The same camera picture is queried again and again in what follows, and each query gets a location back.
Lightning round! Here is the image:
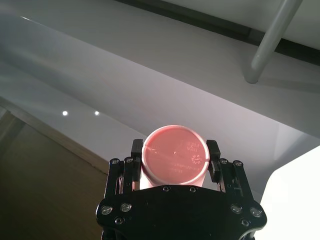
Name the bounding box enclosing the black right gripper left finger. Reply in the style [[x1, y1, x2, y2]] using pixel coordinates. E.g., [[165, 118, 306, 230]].
[[104, 138, 145, 201]]

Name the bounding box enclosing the pink plastic cup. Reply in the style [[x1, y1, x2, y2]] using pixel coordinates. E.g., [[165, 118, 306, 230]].
[[139, 124, 211, 189]]

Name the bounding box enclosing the thick grey horizontal rail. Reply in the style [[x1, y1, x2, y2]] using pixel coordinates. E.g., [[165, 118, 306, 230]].
[[243, 0, 304, 84]]

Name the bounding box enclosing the black slotted frame upright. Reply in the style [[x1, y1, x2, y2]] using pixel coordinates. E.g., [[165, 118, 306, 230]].
[[117, 0, 320, 62]]

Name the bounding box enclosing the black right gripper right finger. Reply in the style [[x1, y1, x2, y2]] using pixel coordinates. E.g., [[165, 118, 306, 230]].
[[205, 139, 256, 204]]

